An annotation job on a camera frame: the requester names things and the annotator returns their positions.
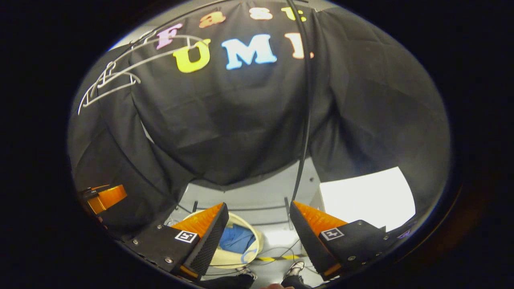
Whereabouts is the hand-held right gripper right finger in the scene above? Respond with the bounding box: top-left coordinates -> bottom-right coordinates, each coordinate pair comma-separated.
289,201 -> 415,281

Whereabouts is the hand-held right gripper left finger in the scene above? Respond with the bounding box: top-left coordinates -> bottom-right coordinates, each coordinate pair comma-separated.
120,202 -> 229,281

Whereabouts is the blue corduroy jacket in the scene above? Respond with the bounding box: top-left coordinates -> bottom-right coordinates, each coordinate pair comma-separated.
219,224 -> 256,254

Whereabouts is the beige laundry hamper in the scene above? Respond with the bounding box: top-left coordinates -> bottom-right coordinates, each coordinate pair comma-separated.
177,211 -> 265,269

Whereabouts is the white plastic hanger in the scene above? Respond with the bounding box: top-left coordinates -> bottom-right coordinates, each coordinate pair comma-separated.
102,34 -> 211,87
78,60 -> 141,115

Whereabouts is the black metal clothes rack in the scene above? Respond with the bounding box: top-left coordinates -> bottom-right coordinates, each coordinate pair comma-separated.
120,0 -> 318,231

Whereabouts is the person's right shoe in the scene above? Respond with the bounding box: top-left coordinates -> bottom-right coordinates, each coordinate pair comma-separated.
283,261 -> 306,279

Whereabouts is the person's right leg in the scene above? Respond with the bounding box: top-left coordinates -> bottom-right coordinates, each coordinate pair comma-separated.
281,275 -> 312,289

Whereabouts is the person's leg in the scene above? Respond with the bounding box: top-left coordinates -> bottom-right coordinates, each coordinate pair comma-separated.
281,275 -> 312,289
197,274 -> 253,289

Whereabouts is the person's left leg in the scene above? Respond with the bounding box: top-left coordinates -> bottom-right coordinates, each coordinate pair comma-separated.
197,274 -> 253,289

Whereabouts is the white box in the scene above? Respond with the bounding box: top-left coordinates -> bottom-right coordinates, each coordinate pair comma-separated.
319,167 -> 416,231

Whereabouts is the black backdrop cloth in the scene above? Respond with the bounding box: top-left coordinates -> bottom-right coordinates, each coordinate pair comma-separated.
68,0 -> 452,237

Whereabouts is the black floor cable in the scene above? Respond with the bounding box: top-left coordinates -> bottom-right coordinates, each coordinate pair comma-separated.
257,239 -> 308,267

